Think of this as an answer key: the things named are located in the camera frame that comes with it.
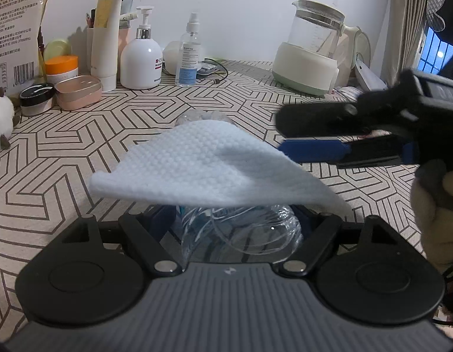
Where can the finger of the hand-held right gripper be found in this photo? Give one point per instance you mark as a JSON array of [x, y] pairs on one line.
[[314, 119], [314, 150]]

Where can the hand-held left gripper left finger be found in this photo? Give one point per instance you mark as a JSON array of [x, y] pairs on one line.
[[142, 233]]

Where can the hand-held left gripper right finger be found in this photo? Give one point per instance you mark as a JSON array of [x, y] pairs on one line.
[[321, 231]]

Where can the clear plastic water bottle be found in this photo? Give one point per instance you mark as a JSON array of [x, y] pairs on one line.
[[241, 234]]

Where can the white textured wipe cloth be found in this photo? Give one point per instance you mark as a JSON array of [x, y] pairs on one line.
[[211, 165]]

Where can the person's right hand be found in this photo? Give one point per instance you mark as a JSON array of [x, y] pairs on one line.
[[439, 220]]

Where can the glass electric kettle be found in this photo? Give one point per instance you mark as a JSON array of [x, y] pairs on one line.
[[307, 66]]

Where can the white flat panel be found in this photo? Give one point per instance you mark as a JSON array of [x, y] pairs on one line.
[[369, 77]]

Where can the window with grille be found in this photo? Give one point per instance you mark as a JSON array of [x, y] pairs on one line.
[[435, 55]]

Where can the beige round appliance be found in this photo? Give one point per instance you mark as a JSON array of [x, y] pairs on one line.
[[364, 55]]

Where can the beige curtain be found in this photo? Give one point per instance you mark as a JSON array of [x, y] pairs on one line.
[[408, 25]]

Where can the dark cap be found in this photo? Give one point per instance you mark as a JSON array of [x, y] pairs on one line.
[[448, 18]]

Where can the grey flat device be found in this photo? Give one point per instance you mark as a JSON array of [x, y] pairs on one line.
[[208, 69]]

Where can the clear spray bottle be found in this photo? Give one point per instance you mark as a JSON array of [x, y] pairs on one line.
[[188, 62]]

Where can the pink oval case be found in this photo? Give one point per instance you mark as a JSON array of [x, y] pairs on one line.
[[77, 91]]

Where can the white rounded device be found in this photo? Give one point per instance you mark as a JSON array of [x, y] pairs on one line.
[[170, 58]]

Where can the white pump bottle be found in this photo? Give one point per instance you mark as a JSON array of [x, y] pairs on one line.
[[140, 66]]

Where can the black round jar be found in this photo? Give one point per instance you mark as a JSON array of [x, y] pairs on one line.
[[37, 97]]

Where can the white plush sheep toy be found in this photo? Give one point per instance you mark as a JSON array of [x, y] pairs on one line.
[[0, 121]]

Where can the orange lid jar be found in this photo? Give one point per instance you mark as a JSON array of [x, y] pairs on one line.
[[61, 68]]

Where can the white cream tube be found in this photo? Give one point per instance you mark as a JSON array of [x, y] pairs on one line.
[[105, 44]]

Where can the pink holder cup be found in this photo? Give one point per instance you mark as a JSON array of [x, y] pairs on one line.
[[124, 40]]

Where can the green lid jar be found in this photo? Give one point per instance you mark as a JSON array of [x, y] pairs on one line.
[[57, 49]]

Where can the small white tube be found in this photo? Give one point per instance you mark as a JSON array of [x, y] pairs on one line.
[[129, 17]]

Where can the brown food bag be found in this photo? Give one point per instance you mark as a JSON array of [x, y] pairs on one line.
[[13, 25]]

